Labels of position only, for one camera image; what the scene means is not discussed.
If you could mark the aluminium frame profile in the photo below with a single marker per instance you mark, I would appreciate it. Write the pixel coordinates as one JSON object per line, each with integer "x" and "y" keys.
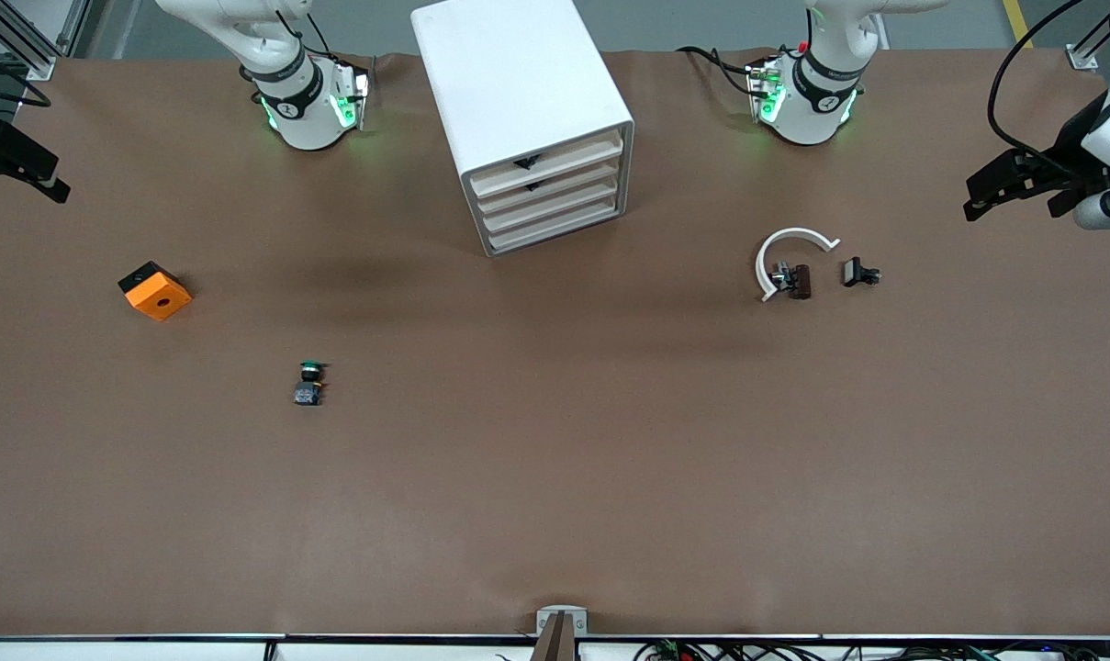
{"x": 33, "y": 69}
{"x": 1082, "y": 58}

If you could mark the white drawer cabinet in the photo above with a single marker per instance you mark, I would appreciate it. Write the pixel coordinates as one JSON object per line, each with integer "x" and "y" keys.
{"x": 509, "y": 83}

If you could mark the small black clip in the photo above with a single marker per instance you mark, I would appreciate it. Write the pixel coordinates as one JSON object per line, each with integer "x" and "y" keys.
{"x": 854, "y": 272}

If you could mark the white table edge rail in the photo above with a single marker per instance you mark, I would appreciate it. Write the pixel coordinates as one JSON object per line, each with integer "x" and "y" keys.
{"x": 105, "y": 650}

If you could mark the orange and black block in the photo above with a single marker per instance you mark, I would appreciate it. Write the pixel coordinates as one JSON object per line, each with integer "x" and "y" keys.
{"x": 158, "y": 296}

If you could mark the green push button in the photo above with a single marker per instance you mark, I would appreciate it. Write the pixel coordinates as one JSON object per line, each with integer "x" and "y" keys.
{"x": 308, "y": 390}

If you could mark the grey metal bracket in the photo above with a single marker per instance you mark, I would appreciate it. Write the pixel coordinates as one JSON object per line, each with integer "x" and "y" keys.
{"x": 545, "y": 620}

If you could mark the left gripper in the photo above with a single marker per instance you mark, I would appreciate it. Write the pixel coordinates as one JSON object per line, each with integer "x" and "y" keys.
{"x": 1065, "y": 151}

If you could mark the small brown part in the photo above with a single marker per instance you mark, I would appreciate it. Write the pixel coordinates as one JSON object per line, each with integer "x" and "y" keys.
{"x": 801, "y": 281}

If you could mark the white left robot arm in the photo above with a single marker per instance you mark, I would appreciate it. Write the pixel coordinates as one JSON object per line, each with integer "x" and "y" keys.
{"x": 807, "y": 115}

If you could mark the brown table mat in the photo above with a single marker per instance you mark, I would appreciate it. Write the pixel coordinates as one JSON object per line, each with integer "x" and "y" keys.
{"x": 554, "y": 459}

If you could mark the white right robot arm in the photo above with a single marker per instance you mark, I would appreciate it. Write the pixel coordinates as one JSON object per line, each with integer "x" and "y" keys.
{"x": 302, "y": 119}

